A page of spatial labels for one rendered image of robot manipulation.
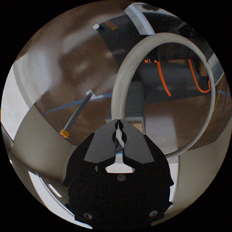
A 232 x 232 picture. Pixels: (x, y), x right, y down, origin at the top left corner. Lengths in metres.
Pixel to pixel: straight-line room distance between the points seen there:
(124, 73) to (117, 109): 0.07
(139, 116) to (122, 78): 0.64
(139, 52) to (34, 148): 6.45
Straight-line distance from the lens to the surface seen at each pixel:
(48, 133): 6.54
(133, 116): 0.78
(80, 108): 1.56
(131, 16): 0.68
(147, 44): 0.18
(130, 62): 0.16
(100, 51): 1.49
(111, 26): 1.46
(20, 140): 6.29
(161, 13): 0.67
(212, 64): 0.45
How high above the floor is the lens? 1.37
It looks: 41 degrees down
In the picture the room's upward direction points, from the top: 163 degrees counter-clockwise
